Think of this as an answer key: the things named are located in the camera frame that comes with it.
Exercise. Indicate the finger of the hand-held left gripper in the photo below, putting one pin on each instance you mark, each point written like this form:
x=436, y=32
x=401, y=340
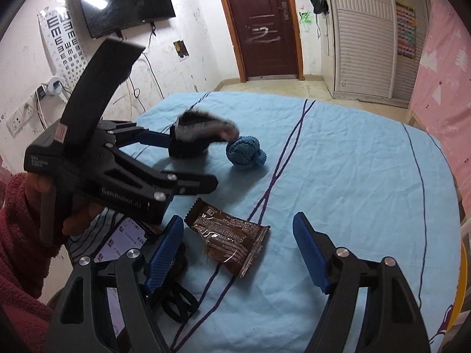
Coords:
x=184, y=184
x=156, y=139

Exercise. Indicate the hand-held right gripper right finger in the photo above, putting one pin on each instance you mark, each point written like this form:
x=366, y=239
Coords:
x=312, y=253

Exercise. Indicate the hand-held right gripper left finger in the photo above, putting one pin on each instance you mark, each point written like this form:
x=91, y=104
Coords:
x=165, y=253

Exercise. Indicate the dark fuzzy cloth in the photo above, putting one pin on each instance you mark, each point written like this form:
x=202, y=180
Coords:
x=198, y=132

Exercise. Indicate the brown snack wrapper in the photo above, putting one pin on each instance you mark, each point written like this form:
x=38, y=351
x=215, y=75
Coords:
x=228, y=235

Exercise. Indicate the person's left forearm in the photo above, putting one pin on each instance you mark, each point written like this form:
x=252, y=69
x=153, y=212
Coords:
x=22, y=264

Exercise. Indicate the person's left hand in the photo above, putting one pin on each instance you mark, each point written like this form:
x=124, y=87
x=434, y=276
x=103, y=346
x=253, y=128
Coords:
x=79, y=217

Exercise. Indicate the white round plug device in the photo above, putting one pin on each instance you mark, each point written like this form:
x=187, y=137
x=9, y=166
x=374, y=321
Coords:
x=55, y=84

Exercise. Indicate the smartphone with lit screen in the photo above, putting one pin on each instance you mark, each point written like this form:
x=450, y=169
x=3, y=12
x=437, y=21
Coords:
x=123, y=239

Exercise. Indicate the dark plug charger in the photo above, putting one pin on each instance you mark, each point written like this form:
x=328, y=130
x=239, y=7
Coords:
x=41, y=92

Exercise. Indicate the eye chart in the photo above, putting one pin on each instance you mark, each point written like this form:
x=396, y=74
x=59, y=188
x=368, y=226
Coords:
x=64, y=47

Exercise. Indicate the blue knit sock ball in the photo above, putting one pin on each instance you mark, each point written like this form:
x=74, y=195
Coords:
x=244, y=154

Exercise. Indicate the light blue striped tablecloth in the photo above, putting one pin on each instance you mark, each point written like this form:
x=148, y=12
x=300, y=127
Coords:
x=349, y=191

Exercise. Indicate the yellow stool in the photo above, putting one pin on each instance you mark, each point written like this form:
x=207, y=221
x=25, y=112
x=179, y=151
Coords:
x=461, y=286

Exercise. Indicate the dark brown door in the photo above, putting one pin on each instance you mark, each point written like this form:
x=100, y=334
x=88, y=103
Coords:
x=263, y=25

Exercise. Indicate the pink tree print curtain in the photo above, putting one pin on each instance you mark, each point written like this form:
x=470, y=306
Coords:
x=445, y=92

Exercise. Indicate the black hanging bag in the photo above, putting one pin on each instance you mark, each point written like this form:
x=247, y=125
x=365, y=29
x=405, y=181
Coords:
x=319, y=4

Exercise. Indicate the white louvred wardrobe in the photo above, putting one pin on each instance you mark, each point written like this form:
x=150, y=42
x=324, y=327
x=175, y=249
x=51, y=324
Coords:
x=368, y=44

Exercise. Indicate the colourful grid poster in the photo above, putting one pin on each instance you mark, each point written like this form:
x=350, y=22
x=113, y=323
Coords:
x=405, y=29

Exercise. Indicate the white wall socket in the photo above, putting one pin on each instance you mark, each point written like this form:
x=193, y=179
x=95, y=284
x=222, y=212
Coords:
x=14, y=123
x=27, y=107

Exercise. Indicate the open wall junction box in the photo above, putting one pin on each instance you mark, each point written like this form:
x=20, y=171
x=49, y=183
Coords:
x=181, y=49

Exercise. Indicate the black wall television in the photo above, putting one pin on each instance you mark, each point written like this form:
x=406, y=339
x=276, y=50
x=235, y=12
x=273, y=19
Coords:
x=125, y=2

